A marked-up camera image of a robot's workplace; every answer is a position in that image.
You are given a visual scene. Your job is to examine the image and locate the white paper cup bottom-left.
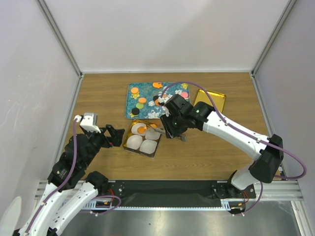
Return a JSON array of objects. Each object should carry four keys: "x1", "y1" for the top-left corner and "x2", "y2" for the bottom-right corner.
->
[{"x1": 126, "y1": 135, "x2": 143, "y2": 150}]

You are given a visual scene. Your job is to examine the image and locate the aluminium frame post left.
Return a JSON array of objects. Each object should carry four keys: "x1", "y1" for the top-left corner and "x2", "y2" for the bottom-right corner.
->
[{"x1": 35, "y1": 0, "x2": 83, "y2": 79}]

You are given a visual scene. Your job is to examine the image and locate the green round cookie left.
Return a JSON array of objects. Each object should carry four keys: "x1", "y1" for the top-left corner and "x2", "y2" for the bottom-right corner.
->
[{"x1": 136, "y1": 103, "x2": 144, "y2": 110}]

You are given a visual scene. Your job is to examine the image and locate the white cable duct left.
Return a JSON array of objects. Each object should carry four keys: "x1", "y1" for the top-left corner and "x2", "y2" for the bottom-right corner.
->
[{"x1": 82, "y1": 198, "x2": 113, "y2": 210}]

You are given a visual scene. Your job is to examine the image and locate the orange fish cookie top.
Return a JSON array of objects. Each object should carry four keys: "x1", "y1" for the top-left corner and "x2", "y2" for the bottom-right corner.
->
[{"x1": 152, "y1": 82, "x2": 163, "y2": 89}]

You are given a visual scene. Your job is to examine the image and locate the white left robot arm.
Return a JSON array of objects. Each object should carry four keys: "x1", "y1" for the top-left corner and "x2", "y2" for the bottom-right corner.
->
[{"x1": 13, "y1": 124, "x2": 125, "y2": 236}]

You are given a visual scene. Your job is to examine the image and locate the white cable duct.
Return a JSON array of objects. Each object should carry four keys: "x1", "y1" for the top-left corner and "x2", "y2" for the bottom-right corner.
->
[
  {"x1": 220, "y1": 199, "x2": 249, "y2": 210},
  {"x1": 82, "y1": 198, "x2": 113, "y2": 210}
]

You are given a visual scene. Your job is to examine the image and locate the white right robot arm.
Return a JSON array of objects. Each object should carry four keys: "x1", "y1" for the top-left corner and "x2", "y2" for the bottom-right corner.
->
[{"x1": 158, "y1": 94, "x2": 284, "y2": 198}]

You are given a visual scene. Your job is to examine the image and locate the white cable duct right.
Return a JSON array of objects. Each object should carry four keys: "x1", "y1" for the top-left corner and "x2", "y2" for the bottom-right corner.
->
[{"x1": 220, "y1": 199, "x2": 249, "y2": 210}]

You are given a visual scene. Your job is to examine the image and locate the white paper cup bottom-right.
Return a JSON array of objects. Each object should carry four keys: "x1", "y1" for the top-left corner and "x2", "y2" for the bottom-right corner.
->
[{"x1": 140, "y1": 140, "x2": 157, "y2": 154}]

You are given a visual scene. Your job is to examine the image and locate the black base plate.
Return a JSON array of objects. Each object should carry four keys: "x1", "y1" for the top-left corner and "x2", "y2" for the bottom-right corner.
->
[{"x1": 109, "y1": 180, "x2": 256, "y2": 208}]

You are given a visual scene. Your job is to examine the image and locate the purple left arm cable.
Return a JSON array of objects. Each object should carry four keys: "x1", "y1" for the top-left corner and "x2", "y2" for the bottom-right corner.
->
[{"x1": 22, "y1": 115, "x2": 122, "y2": 236}]

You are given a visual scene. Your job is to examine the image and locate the aluminium frame post right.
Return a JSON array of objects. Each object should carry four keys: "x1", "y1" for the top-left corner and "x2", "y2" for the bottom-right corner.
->
[{"x1": 251, "y1": 0, "x2": 297, "y2": 77}]

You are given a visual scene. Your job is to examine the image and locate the aluminium frame post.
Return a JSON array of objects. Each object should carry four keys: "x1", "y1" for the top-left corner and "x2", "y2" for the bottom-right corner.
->
[
  {"x1": 35, "y1": 0, "x2": 83, "y2": 79},
  {"x1": 251, "y1": 0, "x2": 297, "y2": 77}
]

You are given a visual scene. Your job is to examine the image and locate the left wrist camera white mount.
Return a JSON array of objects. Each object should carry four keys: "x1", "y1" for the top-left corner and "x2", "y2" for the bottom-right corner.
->
[{"x1": 80, "y1": 113, "x2": 101, "y2": 133}]

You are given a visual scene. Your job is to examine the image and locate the gold cookie tin box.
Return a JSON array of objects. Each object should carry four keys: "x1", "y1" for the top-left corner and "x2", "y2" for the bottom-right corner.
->
[{"x1": 123, "y1": 119, "x2": 162, "y2": 158}]

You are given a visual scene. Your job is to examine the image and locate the gold tin lid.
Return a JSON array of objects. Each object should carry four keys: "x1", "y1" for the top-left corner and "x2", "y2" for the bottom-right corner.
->
[{"x1": 193, "y1": 89, "x2": 226, "y2": 113}]

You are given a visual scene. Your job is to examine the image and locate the orange round cookie top-left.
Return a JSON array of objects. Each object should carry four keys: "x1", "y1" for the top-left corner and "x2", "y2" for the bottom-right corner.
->
[{"x1": 130, "y1": 87, "x2": 139, "y2": 94}]

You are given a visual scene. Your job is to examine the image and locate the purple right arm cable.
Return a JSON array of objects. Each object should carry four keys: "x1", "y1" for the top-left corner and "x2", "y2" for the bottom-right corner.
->
[{"x1": 159, "y1": 81, "x2": 308, "y2": 217}]

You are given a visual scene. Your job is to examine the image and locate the orange round cookie bottom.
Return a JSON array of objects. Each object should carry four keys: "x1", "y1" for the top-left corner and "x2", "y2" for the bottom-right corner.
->
[{"x1": 137, "y1": 126, "x2": 147, "y2": 134}]

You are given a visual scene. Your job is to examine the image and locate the teal floral serving tray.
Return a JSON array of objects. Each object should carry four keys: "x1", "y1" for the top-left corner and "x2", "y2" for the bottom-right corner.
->
[{"x1": 125, "y1": 82, "x2": 190, "y2": 119}]

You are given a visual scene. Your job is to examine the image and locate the metal tongs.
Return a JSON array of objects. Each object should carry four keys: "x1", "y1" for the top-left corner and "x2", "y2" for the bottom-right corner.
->
[{"x1": 149, "y1": 125, "x2": 187, "y2": 142}]

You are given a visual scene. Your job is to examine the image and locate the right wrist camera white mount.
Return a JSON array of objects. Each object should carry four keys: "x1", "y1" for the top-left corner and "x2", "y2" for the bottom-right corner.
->
[{"x1": 158, "y1": 97, "x2": 170, "y2": 117}]

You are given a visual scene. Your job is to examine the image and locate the white paper cup top-left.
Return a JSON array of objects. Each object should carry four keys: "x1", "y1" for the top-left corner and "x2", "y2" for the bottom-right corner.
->
[{"x1": 131, "y1": 122, "x2": 147, "y2": 136}]

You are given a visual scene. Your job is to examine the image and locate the black round cookie left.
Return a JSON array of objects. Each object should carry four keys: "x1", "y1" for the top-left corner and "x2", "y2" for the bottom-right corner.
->
[{"x1": 131, "y1": 108, "x2": 140, "y2": 116}]

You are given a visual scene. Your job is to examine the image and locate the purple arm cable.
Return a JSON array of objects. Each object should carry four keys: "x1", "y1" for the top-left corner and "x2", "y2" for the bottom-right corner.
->
[
  {"x1": 159, "y1": 81, "x2": 308, "y2": 217},
  {"x1": 22, "y1": 115, "x2": 122, "y2": 236}
]

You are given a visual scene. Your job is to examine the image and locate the orange round cookie left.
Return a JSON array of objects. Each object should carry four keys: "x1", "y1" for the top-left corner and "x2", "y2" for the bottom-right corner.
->
[{"x1": 138, "y1": 97, "x2": 147, "y2": 104}]

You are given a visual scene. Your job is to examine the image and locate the pink round cookie right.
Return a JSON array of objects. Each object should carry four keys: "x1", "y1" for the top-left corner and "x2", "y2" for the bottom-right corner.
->
[{"x1": 181, "y1": 91, "x2": 189, "y2": 98}]

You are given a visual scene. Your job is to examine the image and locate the white paper cup top-right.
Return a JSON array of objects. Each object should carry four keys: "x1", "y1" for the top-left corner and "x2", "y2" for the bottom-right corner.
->
[{"x1": 145, "y1": 130, "x2": 161, "y2": 140}]

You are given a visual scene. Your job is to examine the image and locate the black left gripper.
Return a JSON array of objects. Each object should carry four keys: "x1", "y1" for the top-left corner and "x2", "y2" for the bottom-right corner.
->
[{"x1": 82, "y1": 123, "x2": 125, "y2": 167}]

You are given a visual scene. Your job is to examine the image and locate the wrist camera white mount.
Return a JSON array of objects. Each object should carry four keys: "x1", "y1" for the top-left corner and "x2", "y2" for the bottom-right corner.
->
[
  {"x1": 80, "y1": 113, "x2": 101, "y2": 133},
  {"x1": 158, "y1": 97, "x2": 170, "y2": 117}
]

